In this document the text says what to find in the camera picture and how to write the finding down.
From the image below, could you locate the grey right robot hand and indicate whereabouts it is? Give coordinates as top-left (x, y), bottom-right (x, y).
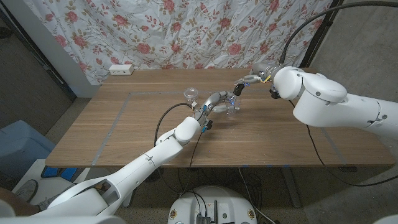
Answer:
top-left (234, 63), bottom-right (280, 86)

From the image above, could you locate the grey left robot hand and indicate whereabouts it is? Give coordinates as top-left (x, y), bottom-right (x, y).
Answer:
top-left (194, 90), bottom-right (240, 124)

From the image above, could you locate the clear plastic spray bottle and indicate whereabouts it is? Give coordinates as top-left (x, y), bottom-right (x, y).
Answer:
top-left (226, 93), bottom-right (243, 118)

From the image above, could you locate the white robot shoulder housing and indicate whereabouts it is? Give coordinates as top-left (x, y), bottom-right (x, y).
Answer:
top-left (0, 215), bottom-right (127, 224)

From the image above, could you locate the clear glass cup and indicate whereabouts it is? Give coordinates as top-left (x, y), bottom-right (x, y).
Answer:
top-left (183, 87), bottom-right (200, 102)

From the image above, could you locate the black backdrop stand pole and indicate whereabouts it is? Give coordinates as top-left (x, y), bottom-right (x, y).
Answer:
top-left (298, 0), bottom-right (345, 68)
top-left (0, 6), bottom-right (77, 100)

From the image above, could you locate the floral print backdrop cloth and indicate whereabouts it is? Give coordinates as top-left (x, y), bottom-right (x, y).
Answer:
top-left (23, 0), bottom-right (333, 86)

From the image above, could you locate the white power strip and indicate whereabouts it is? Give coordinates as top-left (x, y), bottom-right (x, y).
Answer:
top-left (108, 63), bottom-right (135, 76)

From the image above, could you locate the black floor fan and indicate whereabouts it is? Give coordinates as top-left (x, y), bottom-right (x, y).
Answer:
top-left (146, 169), bottom-right (165, 184)

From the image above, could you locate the white robot torso base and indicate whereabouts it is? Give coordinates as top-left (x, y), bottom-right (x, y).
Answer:
top-left (167, 185), bottom-right (258, 224)

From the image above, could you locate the grey table leg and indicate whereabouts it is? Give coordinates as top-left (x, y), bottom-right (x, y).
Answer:
top-left (281, 166), bottom-right (302, 208)

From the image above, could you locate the blue floor pad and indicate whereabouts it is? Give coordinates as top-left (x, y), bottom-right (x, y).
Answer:
top-left (41, 166), bottom-right (78, 181)

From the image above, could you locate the blue plastic bin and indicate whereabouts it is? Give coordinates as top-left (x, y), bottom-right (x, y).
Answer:
top-left (0, 119), bottom-right (56, 178)

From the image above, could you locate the grey shoe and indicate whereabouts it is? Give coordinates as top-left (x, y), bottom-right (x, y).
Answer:
top-left (14, 179), bottom-right (39, 202)

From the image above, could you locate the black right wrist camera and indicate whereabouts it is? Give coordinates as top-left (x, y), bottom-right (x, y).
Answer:
top-left (269, 85), bottom-right (282, 100)

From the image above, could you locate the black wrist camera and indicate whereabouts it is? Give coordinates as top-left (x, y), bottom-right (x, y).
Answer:
top-left (269, 85), bottom-right (282, 100)
top-left (201, 119), bottom-right (214, 134)

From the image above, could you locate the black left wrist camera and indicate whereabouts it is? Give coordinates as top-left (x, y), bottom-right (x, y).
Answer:
top-left (201, 119), bottom-right (214, 134)

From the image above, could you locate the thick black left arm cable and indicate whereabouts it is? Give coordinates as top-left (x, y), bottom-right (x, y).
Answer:
top-left (154, 103), bottom-right (197, 147)

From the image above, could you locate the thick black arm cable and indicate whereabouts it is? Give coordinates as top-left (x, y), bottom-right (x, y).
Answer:
top-left (154, 103), bottom-right (197, 147)
top-left (279, 1), bottom-right (398, 65)

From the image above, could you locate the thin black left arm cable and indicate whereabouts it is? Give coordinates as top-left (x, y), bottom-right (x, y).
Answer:
top-left (180, 133), bottom-right (203, 200)

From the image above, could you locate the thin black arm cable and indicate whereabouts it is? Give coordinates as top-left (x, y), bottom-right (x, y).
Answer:
top-left (180, 133), bottom-right (203, 200)
top-left (289, 99), bottom-right (398, 187)

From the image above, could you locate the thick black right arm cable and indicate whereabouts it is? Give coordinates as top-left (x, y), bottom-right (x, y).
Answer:
top-left (279, 1), bottom-right (398, 65)

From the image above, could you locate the white floor cable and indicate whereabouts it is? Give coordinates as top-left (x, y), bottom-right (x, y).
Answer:
top-left (238, 167), bottom-right (276, 224)

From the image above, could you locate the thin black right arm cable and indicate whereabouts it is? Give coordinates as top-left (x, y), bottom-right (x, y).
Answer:
top-left (289, 99), bottom-right (398, 187)

